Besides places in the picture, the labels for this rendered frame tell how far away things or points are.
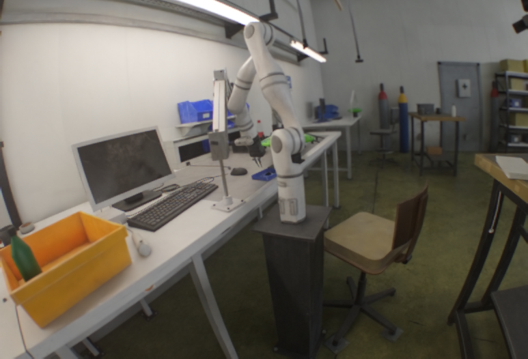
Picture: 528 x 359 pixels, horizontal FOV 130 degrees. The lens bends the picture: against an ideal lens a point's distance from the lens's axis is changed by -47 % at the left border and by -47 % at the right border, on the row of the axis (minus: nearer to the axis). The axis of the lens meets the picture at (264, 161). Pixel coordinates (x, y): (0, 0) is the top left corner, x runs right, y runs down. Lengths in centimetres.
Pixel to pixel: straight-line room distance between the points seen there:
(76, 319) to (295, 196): 73
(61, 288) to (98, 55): 135
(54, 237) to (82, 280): 29
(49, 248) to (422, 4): 680
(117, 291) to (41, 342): 24
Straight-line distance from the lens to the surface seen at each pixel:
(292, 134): 75
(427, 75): 601
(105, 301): 59
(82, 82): 155
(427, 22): 631
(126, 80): 168
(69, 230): 89
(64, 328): 59
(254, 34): 86
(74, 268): 59
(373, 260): 103
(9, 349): 65
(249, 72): 92
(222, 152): 81
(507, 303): 154
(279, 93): 77
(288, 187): 78
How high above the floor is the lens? 125
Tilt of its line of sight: 13 degrees down
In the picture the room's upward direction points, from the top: 7 degrees counter-clockwise
